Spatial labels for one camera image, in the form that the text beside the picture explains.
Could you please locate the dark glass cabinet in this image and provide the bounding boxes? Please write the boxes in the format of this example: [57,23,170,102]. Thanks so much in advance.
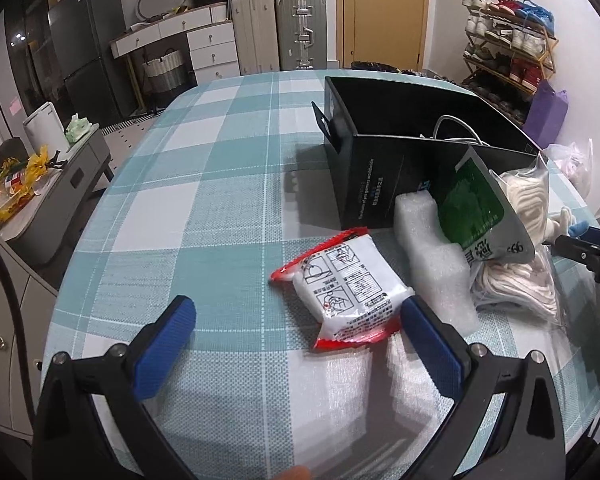
[5,7,76,121]

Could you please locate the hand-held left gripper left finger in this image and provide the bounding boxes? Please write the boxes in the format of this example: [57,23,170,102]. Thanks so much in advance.
[32,295,198,480]

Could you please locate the white drawer desk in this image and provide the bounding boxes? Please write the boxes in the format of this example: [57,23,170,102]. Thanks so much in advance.
[110,2,241,86]

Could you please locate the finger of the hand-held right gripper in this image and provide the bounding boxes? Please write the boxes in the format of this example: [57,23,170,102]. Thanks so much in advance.
[554,236,600,286]
[567,222,600,250]

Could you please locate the purple bag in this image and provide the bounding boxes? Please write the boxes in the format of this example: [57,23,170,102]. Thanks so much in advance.
[522,79,570,148]

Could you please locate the silver suitcase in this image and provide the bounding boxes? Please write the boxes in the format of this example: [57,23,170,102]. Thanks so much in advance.
[275,0,328,72]

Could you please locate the beige suitcase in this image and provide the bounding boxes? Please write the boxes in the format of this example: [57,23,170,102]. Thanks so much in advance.
[230,0,281,77]

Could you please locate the green tissue pack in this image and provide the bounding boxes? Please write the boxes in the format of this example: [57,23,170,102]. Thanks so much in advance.
[65,114,98,143]

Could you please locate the scattered loose shoes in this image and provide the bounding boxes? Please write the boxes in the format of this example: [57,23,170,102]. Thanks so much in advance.
[352,60,461,81]

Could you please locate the white cabinet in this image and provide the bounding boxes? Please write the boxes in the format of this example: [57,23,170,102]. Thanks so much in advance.
[0,220,58,436]

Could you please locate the green white packet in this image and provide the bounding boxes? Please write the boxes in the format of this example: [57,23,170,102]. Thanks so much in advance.
[437,145,537,266]

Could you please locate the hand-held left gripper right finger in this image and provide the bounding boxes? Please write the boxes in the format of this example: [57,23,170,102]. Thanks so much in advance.
[400,295,568,480]

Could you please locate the shoe rack with shoes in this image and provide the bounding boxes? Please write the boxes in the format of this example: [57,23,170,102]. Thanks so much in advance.
[462,0,556,121]

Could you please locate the grey side cabinet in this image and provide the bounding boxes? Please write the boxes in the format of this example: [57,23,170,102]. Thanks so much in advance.
[0,122,116,266]

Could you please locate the grey white laundry basket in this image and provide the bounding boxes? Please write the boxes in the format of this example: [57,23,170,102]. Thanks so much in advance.
[141,47,188,93]

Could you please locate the white cable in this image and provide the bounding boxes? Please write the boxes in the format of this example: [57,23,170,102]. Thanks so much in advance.
[420,115,491,148]

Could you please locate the bag of white cords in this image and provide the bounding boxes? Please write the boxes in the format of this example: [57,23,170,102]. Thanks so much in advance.
[470,155,563,331]

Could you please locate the black cardboard box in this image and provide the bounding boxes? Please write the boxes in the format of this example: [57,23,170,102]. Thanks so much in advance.
[312,76,543,231]

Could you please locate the white plastic bag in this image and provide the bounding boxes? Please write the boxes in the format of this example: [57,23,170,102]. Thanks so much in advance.
[542,139,596,201]

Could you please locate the grey refrigerator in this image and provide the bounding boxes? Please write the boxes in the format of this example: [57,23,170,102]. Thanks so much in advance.
[47,0,136,121]

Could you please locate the white foam block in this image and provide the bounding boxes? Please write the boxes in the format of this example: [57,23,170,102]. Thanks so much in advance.
[394,191,480,336]

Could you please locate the red white packet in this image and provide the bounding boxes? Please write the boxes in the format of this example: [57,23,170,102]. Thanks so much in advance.
[270,227,416,351]

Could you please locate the wooden door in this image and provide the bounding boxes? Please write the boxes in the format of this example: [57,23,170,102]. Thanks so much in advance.
[335,0,428,69]

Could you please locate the dark cloth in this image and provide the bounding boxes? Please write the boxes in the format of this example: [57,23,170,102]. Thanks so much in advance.
[0,137,28,176]

